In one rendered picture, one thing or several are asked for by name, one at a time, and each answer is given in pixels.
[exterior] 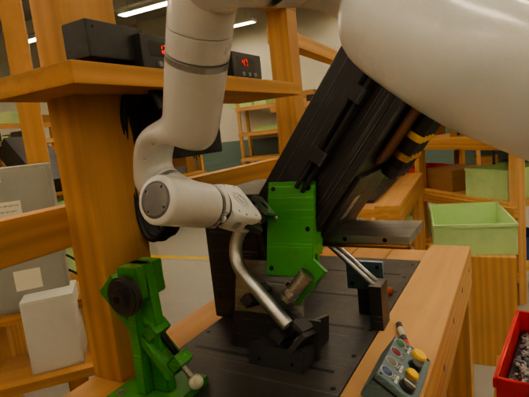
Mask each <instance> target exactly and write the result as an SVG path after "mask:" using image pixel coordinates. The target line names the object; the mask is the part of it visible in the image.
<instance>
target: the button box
mask: <svg viewBox="0 0 529 397"><path fill-rule="evenodd" d="M396 339H399V340H401V341H402V342H403V343H404V344H405V347H400V346H399V345H398V344H397V343H396ZM392 347H395V348H397V349H398V350H399V351H400V352H401V356H397V355H396V354H394V353H393V351H392V350H391V348H392ZM413 349H414V348H413V347H411V346H410V345H409V344H407V343H406V342H405V341H404V340H403V339H401V338H400V337H398V336H395V337H394V338H393V339H392V341H391V342H390V343H389V344H388V346H387V347H386V349H385V350H384V351H383V353H382V354H381V355H380V357H379V360H378V361H377V363H376V364H375V367H374V369H373V370H372V372H371V374H370V376H369V378H368V380H367V382H366V383H365V385H364V387H363V389H362V391H361V395H362V396H363V397H420V393H421V390H422V387H423V384H424V380H425V377H426V375H427V371H428V368H429V365H430V363H431V361H430V360H429V359H428V358H427V361H426V362H421V363H422V366H423V368H422V369H421V371H417V370H416V371H417V372H418V374H419V379H418V380H417V381H413V383H414V384H415V385H416V390H415V391H414V392H413V393H411V392H408V391H406V390H405V389H404V388H403V387H402V386H401V380H402V379H403V378H405V377H407V375H406V373H405V371H406V370H407V368H412V366H411V365H410V364H409V361H410V360H411V359H412V358H414V357H413V355H412V351H413ZM387 357H392V358H393V359H394V360H395V361H396V363H397V365H391V364H390V363H389V362H388V361H387ZM383 366H386V367H388V368H389V369H390V370H391V372H392V375H391V376H388V375H386V374H385V373H384V372H383V370H382V367H383ZM407 378H408V377H407Z"/></svg>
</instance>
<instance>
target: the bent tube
mask: <svg viewBox="0 0 529 397"><path fill-rule="evenodd" d="M251 198H252V200H253V201H254V202H255V205H254V206H255V207H256V208H257V210H258V211H259V212H263V214H264V215H269V216H274V215H275V212H274V211H273V210H272V208H271V207H270V206H269V205H268V203H267V202H266V201H265V200H264V199H263V198H262V197H261V196H256V195H252V196H251ZM246 234H247V232H233V233H232V235H231V239H230V244H229V258H230V262H231V267H232V268H233V270H234V272H235V275H236V276H237V277H238V278H239V279H240V281H241V282H242V283H243V284H244V286H245V287H246V288H247V289H248V290H249V292H250V293H251V294H252V295H253V297H254V298H255V299H256V300H257V301H258V302H259V303H260V304H261V306H262V307H263V308H264V309H265V310H266V312H267V313H268V314H269V315H270V317H271V318H272V319H273V320H274V321H275V323H276V324H277V325H278V326H279V327H280V328H281V329H282V330H285V329H286V328H288V327H289V326H290V323H291V322H292V321H293V320H292V319H291V318H290V317H289V316H288V315H287V313H286V312H285V311H284V310H283V309H282V307H281V306H280V305H279V304H278V303H277V302H276V300H274V298H273V297H272V296H271V295H270V294H269V293H268V292H267V291H266V289H265V288H264V287H263V286H262V285H261V283H260V282H259V281H258V280H257V279H256V277H255V276H254V275H253V274H252V273H251V272H250V271H249V270H248V269H247V267H246V265H245V262H244V261H243V257H242V244H243V240H244V238H245V236H246Z"/></svg>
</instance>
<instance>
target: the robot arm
mask: <svg viewBox="0 0 529 397"><path fill-rule="evenodd" d="M238 8H301V9H311V10H316V11H319V12H322V13H326V14H328V15H330V16H333V17H334V18H336V19H338V33H339V38H340V42H341V44H342V47H343V49H344V51H345V52H346V54H347V56H348V57H349V59H350V60H351V61H352V62H353V63H354V64H355V65H356V66H357V67H358V68H359V69H360V70H361V71H362V72H363V73H365V74H366V75H367V76H369V77H370V78H371V79H373V80H374V81H375V82H376V83H378V84H380V85H381V86H382V87H384V88H385V89H387V90H388V91H389V92H391V93H392V94H393V95H395V96H397V97H398V98H400V99H401V100H402V101H403V102H405V103H407V104H408V105H410V106H411V107H413V108H414V109H416V110H418V111H419V112H421V113H422V114H424V115H426V116H427V117H430V118H431V119H432V120H434V121H436V122H438V123H440V124H442V125H444V126H446V127H447V128H449V129H451V130H453V131H455V132H458V133H460V134H462V135H465V136H467V137H468V138H471V139H474V140H476V141H479V142H481V143H484V144H486V145H489V146H491V147H494V148H497V149H499V150H502V151H504V152H506V153H509V154H512V155H514V156H517V157H518V158H522V159H523V160H526V161H529V0H167V13H166V30H165V64H164V89H163V110H162V117H161V119H159V120H158V121H155V122H154V123H152V124H151V125H149V126H147V127H146V128H145V129H143V130H142V131H141V133H140V134H139V136H138V138H137V140H136V141H135V147H134V154H133V178H134V183H135V187H136V188H137V190H138V191H139V193H140V196H139V208H140V211H141V214H142V216H143V217H144V219H145V220H146V221H147V222H148V223H150V224H153V225H158V226H173V227H188V228H216V227H217V226H218V227H219V228H222V229H226V230H228V231H233V232H249V231H251V232H254V233H256V234H258V235H260V234H261V233H262V232H263V229H262V227H261V224H264V223H265V222H266V221H267V219H266V218H267V217H268V216H269V215H264V214H263V212H259V211H258V210H257V208H256V207H255V206H254V205H255V202H254V201H253V200H252V199H248V198H247V196H246V195H245V194H244V193H243V191H242V190H241V189H240V188H239V187H236V186H233V185H228V184H207V183H202V182H198V181H196V180H192V179H190V178H188V177H186V176H184V175H183V174H182V173H180V172H178V171H177V170H176V169H175V168H174V166H173V164H172V156H173V151H174V147H178V148H181V149H184V150H193V151H196V150H205V149H207V148H208V147H210V146H211V145H212V144H213V142H214V141H215V139H216V136H217V133H218V131H219V127H220V119H221V114H222V108H223V102H224V92H225V87H226V81H227V76H228V66H229V59H230V54H231V43H232V37H233V31H234V26H235V16H236V12H237V9H238Z"/></svg>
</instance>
